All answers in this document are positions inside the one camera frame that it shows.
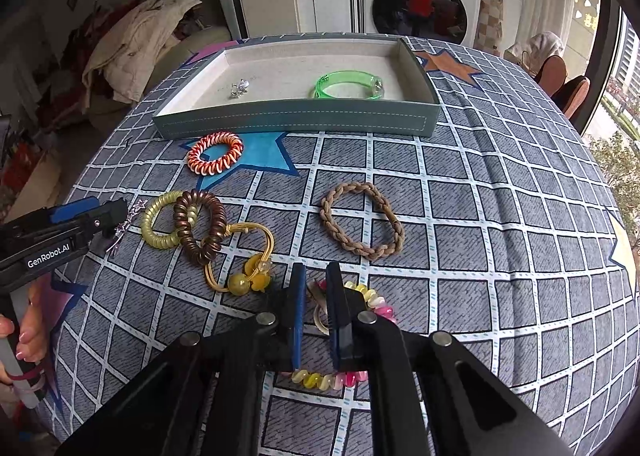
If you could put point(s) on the small silver brooch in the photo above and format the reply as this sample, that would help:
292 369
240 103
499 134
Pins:
240 88

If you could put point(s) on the dark window frame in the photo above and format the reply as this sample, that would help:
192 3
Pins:
602 60

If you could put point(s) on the green translucent bangle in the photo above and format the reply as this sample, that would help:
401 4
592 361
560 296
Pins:
345 78

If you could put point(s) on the grey-green jewelry tray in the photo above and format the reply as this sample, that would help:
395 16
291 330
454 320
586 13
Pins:
300 118

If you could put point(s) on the brown chair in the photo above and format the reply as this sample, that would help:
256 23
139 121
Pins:
552 75
575 98

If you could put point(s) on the person's left hand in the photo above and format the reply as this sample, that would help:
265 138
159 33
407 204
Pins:
37 321

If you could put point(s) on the beige jacket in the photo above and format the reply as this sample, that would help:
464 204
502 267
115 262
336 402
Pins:
130 45

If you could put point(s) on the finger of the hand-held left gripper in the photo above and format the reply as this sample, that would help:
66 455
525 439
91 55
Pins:
75 208
107 218

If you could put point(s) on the grey plaid star tablecloth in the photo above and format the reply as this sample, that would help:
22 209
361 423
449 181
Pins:
475 236

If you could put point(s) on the cardboard box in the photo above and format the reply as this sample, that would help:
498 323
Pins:
30 186

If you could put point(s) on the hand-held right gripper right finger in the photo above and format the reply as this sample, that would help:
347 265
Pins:
334 321

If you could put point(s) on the black hair clip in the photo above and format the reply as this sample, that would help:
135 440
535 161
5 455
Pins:
218 216

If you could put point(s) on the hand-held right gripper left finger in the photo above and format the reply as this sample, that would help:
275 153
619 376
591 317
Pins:
298 316

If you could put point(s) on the pile of red clothes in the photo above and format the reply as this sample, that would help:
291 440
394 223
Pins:
60 85

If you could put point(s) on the cream sofa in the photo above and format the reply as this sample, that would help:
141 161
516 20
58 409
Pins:
200 38

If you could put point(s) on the beige cloth on chair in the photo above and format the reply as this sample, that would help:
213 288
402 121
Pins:
540 45

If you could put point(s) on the beige hair clip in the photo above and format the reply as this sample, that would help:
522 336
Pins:
320 326

